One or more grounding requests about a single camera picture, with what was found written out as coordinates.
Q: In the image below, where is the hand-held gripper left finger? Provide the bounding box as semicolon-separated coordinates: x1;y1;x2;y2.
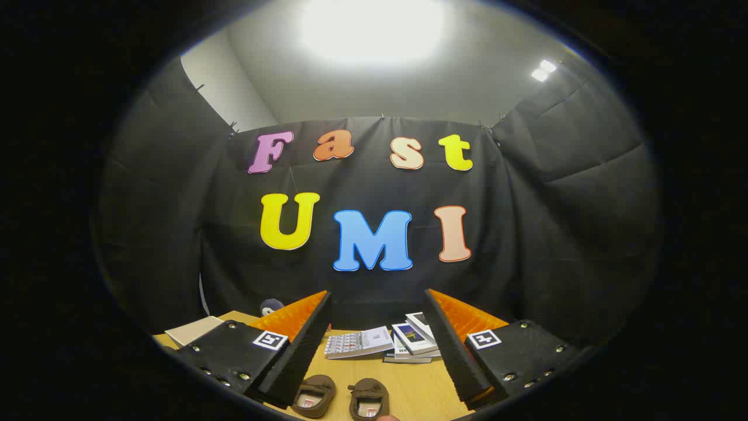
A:
174;289;333;409

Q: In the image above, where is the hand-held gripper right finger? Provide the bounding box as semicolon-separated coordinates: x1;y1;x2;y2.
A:
424;288;580;410

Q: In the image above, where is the brown fuzzy slipper shoe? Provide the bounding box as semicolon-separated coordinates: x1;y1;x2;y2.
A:
290;374;337;419
348;378;390;421

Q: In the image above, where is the beige fabric storage box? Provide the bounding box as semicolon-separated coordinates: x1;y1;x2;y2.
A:
165;316;224;347

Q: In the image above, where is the white book with blue picture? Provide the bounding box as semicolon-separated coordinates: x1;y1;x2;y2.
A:
392;322;439;356

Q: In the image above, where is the dark cover book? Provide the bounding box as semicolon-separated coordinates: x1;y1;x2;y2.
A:
383;351;433;364

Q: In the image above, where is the plain white book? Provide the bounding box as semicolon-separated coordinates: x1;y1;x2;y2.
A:
394;336;442;358

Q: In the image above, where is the grey patterned cover book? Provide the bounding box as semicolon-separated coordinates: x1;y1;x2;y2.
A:
324;326;394;360

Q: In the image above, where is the black backdrop cloth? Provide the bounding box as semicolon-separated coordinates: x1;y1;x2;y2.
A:
96;56;664;351

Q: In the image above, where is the large ceiling light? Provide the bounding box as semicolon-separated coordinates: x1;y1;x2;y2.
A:
298;0;448;65

